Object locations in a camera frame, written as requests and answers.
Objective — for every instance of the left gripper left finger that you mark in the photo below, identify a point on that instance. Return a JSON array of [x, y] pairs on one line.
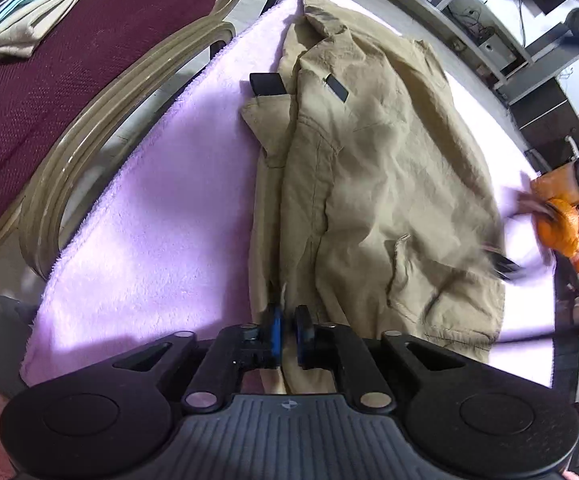
[[237, 350]]

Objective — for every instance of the grey tv stand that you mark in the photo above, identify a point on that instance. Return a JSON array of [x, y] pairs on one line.
[[471, 30]]

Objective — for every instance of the orange juice bottle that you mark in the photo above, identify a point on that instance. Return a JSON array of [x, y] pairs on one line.
[[561, 183]]

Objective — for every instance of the large orange citrus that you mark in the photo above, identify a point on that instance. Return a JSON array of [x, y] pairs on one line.
[[560, 232]]

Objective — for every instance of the right tower speaker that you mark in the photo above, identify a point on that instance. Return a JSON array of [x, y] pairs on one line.
[[550, 54]]

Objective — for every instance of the pink fleece towel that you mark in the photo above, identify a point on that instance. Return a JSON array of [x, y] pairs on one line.
[[167, 246]]

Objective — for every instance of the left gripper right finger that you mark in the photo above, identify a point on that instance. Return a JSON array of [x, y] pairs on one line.
[[338, 349]]

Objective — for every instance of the khaki cargo pants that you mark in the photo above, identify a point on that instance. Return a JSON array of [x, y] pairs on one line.
[[373, 199]]

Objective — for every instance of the maroon banquet chair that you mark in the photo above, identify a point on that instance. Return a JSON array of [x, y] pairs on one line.
[[59, 107]]

